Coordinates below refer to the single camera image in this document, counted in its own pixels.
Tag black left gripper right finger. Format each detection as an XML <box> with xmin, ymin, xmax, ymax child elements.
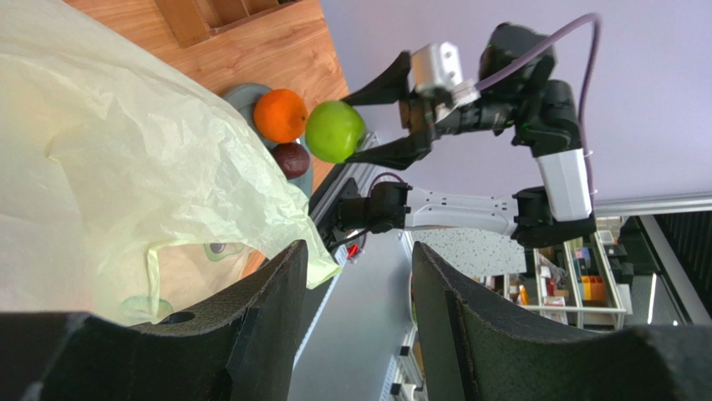
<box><xmin>412</xmin><ymin>242</ymin><xmax>711</xmax><ymax>400</ymax></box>

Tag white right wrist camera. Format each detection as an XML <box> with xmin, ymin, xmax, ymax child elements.
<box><xmin>410</xmin><ymin>42</ymin><xmax>481</xmax><ymax>109</ymax></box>

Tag grey round plate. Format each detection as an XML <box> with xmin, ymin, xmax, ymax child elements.
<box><xmin>222</xmin><ymin>83</ymin><xmax>313</xmax><ymax>198</ymax></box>

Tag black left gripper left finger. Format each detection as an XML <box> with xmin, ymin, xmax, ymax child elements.
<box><xmin>1</xmin><ymin>240</ymin><xmax>308</xmax><ymax>400</ymax></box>

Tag brown compartment tray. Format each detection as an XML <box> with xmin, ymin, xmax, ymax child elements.
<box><xmin>155</xmin><ymin>0</ymin><xmax>296</xmax><ymax>48</ymax></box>

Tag green fake apple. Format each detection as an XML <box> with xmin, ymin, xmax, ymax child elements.
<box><xmin>305</xmin><ymin>100</ymin><xmax>368</xmax><ymax>164</ymax></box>

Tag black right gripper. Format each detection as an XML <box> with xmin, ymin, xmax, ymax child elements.
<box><xmin>341</xmin><ymin>51</ymin><xmax>462</xmax><ymax>170</ymax></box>

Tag dark red fake plum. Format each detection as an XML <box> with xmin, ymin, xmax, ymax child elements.
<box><xmin>270</xmin><ymin>142</ymin><xmax>311</xmax><ymax>180</ymax></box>

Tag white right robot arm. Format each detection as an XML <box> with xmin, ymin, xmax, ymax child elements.
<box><xmin>336</xmin><ymin>13</ymin><xmax>601</xmax><ymax>248</ymax></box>

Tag orange fake orange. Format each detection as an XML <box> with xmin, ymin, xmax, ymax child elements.
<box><xmin>252</xmin><ymin>89</ymin><xmax>308</xmax><ymax>144</ymax></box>

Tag pale yellow plastic bag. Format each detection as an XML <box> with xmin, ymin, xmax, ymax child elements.
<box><xmin>1</xmin><ymin>1</ymin><xmax>341</xmax><ymax>326</ymax></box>

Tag background storage shelf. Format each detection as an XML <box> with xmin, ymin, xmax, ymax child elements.
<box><xmin>477</xmin><ymin>231</ymin><xmax>633</xmax><ymax>332</ymax></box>

